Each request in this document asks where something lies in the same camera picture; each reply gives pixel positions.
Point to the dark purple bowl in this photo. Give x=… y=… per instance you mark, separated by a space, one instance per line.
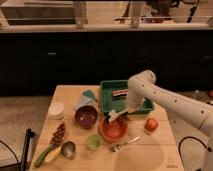
x=86 y=116

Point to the red-orange bowl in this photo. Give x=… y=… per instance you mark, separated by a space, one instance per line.
x=112 y=132

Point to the small green cup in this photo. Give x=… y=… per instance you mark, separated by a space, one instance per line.
x=93 y=142

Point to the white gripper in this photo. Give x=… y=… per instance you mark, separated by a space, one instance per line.
x=133 y=104

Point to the yellow corn cob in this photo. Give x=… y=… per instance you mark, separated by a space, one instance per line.
x=52 y=155

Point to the white and teal cloth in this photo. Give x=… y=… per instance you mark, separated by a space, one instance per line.
x=86 y=98

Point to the white dish brush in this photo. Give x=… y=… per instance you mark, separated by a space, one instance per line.
x=113 y=115

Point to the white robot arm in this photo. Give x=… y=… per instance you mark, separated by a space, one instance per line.
x=196 y=113

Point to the black stand left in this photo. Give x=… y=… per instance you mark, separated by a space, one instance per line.
x=28 y=136

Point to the green plastic tray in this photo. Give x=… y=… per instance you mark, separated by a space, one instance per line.
x=110 y=102

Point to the green cucumber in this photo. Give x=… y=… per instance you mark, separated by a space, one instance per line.
x=42 y=156

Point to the striped item in tray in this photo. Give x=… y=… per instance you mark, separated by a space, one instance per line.
x=121 y=92

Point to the red tomato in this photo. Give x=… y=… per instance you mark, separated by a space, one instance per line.
x=151 y=124

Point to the silver fork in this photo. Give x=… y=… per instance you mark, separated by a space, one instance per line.
x=118 y=147

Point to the brown grape bunch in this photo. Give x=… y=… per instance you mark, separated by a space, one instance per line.
x=58 y=135

